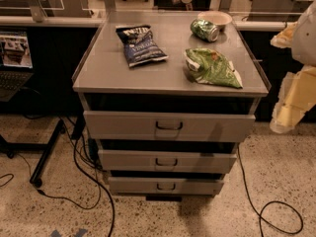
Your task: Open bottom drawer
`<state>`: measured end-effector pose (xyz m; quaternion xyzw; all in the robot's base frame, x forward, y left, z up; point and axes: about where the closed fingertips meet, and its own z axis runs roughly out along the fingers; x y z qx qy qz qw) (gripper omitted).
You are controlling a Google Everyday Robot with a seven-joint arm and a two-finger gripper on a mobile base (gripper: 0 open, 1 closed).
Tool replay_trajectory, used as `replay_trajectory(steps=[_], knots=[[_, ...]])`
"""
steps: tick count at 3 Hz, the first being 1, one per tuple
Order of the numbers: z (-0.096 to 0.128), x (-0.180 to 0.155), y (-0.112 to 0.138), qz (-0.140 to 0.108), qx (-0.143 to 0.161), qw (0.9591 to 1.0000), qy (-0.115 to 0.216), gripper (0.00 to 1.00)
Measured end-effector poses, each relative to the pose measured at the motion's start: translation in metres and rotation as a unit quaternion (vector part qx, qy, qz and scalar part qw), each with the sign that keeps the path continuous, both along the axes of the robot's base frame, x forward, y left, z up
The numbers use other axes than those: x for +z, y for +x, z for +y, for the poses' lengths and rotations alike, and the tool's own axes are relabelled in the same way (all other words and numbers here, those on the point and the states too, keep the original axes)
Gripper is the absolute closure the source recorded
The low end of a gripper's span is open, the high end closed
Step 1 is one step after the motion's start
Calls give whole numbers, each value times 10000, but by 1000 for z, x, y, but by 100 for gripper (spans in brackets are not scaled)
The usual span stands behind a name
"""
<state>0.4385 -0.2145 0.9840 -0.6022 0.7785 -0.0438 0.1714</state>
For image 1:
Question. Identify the grey top drawer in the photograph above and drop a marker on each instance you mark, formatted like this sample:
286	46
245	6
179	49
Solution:
168	126

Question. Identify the green chip bag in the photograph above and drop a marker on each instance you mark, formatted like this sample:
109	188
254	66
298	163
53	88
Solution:
208	66

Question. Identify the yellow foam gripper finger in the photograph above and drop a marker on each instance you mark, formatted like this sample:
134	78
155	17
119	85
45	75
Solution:
297	93

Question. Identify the grey bottom drawer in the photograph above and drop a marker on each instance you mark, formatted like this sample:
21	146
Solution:
164	186

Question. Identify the green soda can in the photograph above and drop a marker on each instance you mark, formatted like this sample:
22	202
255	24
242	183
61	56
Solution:
205	30

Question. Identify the blue chip bag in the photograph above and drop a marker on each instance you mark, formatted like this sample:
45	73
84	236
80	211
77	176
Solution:
139	46

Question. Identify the black laptop stand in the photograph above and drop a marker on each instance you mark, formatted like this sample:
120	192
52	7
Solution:
11	148

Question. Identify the laptop computer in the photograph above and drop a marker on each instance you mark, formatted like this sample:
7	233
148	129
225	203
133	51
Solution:
16	66

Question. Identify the grey middle drawer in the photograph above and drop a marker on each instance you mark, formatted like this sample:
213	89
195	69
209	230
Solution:
164	161

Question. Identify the grey drawer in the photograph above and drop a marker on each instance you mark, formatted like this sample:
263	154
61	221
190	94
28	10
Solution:
164	186
164	161
168	126

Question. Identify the grey metal drawer cabinet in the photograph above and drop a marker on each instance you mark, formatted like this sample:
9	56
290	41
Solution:
106	83

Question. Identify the white bowl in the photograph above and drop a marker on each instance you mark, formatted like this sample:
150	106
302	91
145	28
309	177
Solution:
219	18

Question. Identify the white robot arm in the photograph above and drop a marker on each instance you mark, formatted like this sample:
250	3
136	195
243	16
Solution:
297	93

